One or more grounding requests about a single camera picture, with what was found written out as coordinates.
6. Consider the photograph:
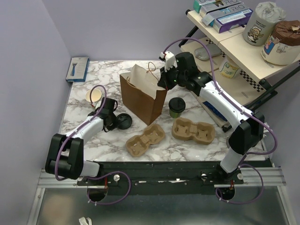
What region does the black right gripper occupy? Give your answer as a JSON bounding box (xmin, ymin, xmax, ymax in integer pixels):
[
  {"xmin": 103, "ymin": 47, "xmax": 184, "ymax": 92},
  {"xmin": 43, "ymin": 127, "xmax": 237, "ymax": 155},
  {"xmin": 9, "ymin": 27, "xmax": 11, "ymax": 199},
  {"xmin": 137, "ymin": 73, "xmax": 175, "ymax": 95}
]
[{"xmin": 157, "ymin": 63, "xmax": 187, "ymax": 91}]

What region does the black plastic cup lid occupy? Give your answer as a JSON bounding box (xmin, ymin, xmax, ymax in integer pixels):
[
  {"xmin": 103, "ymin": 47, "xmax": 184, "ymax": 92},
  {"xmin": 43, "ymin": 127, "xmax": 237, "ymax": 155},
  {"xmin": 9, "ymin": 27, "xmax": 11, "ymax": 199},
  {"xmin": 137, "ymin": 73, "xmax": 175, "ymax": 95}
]
[
  {"xmin": 117, "ymin": 113, "xmax": 132, "ymax": 130},
  {"xmin": 168, "ymin": 97, "xmax": 186, "ymax": 113}
]

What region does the green paper cup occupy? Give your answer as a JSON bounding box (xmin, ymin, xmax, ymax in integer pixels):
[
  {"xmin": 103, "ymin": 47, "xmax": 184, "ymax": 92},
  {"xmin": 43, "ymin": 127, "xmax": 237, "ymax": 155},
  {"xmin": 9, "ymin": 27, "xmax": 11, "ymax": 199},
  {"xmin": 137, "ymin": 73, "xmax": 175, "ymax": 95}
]
[
  {"xmin": 169, "ymin": 110, "xmax": 181, "ymax": 118},
  {"xmin": 85, "ymin": 89, "xmax": 102, "ymax": 108}
]

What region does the brown cardboard cup carrier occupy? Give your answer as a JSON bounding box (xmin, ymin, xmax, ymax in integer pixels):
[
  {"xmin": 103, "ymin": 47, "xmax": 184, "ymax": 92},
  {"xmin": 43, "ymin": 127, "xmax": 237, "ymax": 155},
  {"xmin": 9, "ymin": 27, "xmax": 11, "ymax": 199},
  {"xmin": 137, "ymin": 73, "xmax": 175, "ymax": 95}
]
[
  {"xmin": 172, "ymin": 117, "xmax": 215, "ymax": 145},
  {"xmin": 126, "ymin": 124, "xmax": 165, "ymax": 157}
]

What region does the brown paper bag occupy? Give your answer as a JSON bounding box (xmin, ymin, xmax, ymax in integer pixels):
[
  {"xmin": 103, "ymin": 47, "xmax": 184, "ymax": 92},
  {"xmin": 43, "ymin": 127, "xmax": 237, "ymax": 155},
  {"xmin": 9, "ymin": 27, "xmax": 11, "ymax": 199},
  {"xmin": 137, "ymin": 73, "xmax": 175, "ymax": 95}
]
[{"xmin": 120, "ymin": 64, "xmax": 167, "ymax": 125}]

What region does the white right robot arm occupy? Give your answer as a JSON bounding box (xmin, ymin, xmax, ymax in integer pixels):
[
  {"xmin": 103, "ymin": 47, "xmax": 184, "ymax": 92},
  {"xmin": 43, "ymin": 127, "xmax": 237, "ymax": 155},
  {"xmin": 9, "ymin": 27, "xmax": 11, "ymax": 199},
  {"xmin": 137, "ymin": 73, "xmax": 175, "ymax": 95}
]
[{"xmin": 157, "ymin": 51, "xmax": 264, "ymax": 184}]

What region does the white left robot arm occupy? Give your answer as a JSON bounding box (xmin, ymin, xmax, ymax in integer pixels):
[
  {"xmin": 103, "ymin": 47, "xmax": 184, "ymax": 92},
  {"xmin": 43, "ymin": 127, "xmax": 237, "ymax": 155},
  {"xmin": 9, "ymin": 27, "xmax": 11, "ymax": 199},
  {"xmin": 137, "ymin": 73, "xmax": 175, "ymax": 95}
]
[{"xmin": 45, "ymin": 98, "xmax": 118, "ymax": 185}]

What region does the grey stone-shaped pouch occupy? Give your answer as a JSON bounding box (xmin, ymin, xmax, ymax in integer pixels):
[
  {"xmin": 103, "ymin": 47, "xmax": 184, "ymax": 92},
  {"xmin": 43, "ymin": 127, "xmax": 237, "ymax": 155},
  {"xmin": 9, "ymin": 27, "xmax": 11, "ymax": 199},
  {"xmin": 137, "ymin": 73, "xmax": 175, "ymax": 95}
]
[{"xmin": 194, "ymin": 44, "xmax": 222, "ymax": 61}]

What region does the white printed mug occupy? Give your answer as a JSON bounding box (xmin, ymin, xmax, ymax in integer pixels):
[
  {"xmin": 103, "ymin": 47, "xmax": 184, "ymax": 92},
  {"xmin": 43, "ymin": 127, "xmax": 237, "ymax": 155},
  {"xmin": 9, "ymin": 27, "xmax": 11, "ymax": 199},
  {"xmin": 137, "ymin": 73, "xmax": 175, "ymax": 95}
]
[{"xmin": 219, "ymin": 56, "xmax": 241, "ymax": 79}]

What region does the blue snack package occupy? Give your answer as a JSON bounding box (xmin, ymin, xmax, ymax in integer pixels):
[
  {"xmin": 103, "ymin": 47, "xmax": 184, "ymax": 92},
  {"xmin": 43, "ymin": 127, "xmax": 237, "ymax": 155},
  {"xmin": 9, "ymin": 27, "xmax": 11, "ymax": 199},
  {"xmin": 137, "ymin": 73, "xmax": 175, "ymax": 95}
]
[{"xmin": 203, "ymin": 101, "xmax": 227, "ymax": 121}]

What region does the beige black folding shelf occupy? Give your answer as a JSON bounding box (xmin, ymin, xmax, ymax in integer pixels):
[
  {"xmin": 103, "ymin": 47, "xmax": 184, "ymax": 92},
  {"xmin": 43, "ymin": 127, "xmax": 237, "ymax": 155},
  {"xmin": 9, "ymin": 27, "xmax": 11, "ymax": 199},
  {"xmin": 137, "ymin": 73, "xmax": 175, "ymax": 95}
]
[{"xmin": 177, "ymin": 8, "xmax": 300, "ymax": 118}]

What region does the blue razor package box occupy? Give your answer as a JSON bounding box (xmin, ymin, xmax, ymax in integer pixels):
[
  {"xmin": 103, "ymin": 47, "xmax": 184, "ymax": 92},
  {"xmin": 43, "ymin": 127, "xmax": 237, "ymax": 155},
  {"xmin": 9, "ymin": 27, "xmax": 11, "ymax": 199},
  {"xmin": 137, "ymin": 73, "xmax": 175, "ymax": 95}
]
[{"xmin": 66, "ymin": 57, "xmax": 90, "ymax": 83}]

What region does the purple toothpaste box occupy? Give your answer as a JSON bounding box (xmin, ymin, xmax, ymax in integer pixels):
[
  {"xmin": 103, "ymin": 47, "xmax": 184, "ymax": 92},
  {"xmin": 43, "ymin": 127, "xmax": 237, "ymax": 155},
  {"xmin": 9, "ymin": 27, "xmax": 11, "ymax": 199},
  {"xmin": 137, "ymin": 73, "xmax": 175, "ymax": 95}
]
[{"xmin": 212, "ymin": 9, "xmax": 253, "ymax": 33}]

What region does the grey toothpaste box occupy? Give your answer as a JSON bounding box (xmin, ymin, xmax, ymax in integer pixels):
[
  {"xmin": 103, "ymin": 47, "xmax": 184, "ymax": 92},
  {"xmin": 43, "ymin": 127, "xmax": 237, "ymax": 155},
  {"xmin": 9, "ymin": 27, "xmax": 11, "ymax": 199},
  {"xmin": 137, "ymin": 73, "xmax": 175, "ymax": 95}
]
[{"xmin": 199, "ymin": 0, "xmax": 248, "ymax": 26}]

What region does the teal toothpaste box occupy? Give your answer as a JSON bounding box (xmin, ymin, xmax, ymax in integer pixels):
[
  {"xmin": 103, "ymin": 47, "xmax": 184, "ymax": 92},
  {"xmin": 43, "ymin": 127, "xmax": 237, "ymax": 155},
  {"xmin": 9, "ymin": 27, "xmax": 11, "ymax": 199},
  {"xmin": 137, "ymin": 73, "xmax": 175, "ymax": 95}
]
[{"xmin": 193, "ymin": 0, "xmax": 223, "ymax": 14}]

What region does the grey tissue paper roll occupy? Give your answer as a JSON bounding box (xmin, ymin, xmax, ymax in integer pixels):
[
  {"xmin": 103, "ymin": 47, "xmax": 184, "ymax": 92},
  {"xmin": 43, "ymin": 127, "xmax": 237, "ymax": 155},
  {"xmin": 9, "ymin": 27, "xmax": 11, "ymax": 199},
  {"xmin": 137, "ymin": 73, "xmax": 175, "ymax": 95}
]
[{"xmin": 242, "ymin": 1, "xmax": 286, "ymax": 46}]

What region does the white plastic scrap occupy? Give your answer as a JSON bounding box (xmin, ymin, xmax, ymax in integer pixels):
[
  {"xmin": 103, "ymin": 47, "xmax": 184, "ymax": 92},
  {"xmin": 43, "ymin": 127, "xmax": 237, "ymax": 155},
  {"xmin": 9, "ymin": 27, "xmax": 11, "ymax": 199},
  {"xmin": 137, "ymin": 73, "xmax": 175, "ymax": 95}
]
[{"xmin": 79, "ymin": 217, "xmax": 92, "ymax": 225}]

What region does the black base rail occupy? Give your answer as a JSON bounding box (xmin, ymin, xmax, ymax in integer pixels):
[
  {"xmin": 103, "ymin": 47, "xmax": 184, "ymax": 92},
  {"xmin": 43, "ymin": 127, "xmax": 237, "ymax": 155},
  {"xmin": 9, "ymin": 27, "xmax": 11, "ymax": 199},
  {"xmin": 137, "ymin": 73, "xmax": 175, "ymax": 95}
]
[{"xmin": 77, "ymin": 161, "xmax": 244, "ymax": 195}]

